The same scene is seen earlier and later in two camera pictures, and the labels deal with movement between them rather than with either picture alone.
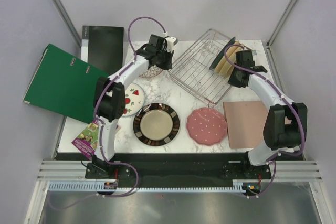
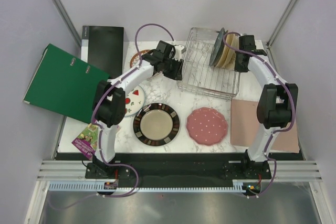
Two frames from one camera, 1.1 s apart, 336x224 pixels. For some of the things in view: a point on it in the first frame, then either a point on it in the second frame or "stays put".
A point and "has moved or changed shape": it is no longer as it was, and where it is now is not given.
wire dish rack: [193, 71] has moved or changed shape
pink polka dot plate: [206, 126] stays put
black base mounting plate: [172, 167] stays put
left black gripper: [169, 64] -> [177, 74]
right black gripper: [232, 81] -> [238, 68]
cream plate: [228, 70] -> [230, 61]
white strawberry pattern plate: [134, 99] stays put
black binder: [102, 47] stays put
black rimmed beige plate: [156, 124] stays put
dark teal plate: [211, 67] -> [218, 48]
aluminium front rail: [75, 171] stays put
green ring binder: [65, 84] stays put
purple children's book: [86, 140] stays put
